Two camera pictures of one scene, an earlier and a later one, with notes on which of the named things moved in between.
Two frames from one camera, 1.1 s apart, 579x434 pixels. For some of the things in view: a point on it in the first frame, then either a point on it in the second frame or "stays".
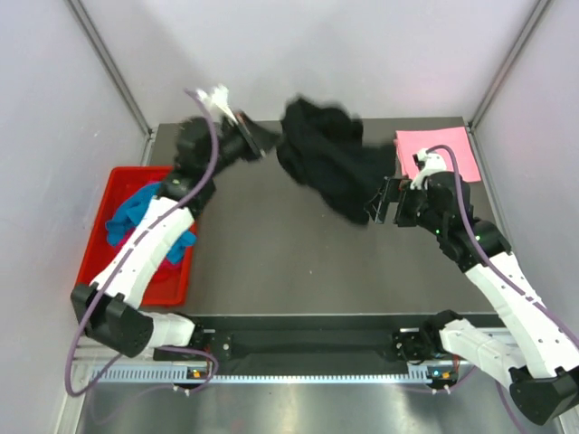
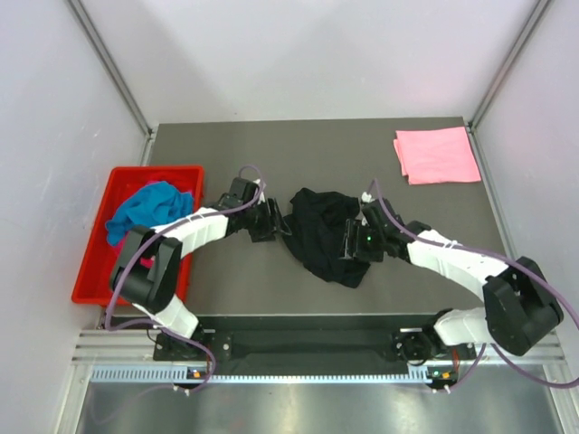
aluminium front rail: [93, 355] stays
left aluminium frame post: [90, 30] stays
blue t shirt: [130, 210] stays
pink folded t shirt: [408, 143] stays
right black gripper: [394, 191] → [361, 226]
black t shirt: [321, 146] → [314, 230]
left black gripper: [261, 138] → [267, 231]
